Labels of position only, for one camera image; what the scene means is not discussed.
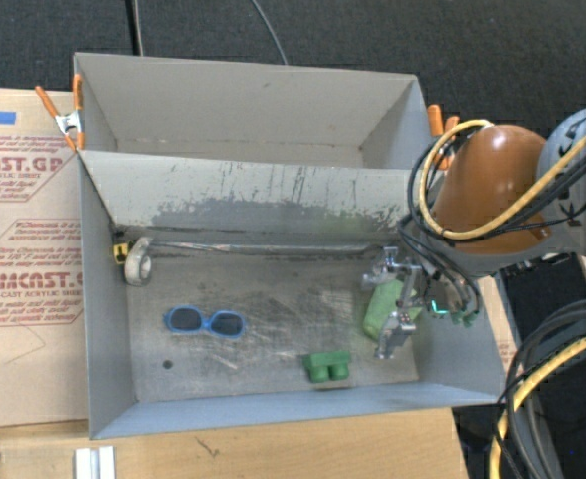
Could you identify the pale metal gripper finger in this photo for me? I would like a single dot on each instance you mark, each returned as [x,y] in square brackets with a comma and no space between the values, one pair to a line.
[397,335]
[391,263]

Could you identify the light green sponge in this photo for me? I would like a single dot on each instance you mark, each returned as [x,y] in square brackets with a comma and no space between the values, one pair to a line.
[380,312]

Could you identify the dark green toy block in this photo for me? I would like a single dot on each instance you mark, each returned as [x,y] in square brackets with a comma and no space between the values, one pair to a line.
[328,364]

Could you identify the long thin grey rod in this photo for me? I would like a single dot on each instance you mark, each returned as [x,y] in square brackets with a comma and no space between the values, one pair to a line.
[272,250]

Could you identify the grey metal bin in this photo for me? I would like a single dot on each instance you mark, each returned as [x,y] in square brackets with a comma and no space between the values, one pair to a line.
[272,297]

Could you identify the blue sunglasses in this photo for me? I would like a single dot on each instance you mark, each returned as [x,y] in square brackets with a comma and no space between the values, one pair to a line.
[222,323]

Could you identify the small yellow and black piece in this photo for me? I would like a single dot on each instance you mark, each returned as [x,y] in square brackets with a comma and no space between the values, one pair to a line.
[120,252]

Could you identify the brown cardboard board red print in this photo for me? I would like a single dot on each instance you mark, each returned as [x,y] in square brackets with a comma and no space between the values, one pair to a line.
[33,247]

